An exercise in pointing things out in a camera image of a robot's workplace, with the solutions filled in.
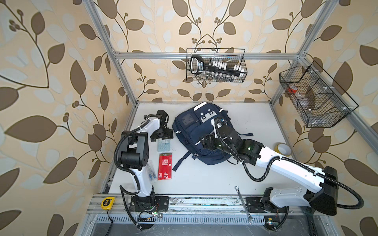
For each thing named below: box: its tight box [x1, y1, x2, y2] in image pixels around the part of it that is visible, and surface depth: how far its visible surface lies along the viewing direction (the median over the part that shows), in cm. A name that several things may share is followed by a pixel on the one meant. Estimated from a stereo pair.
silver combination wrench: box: [234, 185, 254, 225], surface depth 73 cm
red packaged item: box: [157, 152, 173, 181], surface depth 89 cm
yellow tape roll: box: [273, 142, 292, 157], surface depth 93 cm
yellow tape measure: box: [100, 196, 116, 211], surface depth 75 cm
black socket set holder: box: [189, 54, 245, 82], surface depth 86 cm
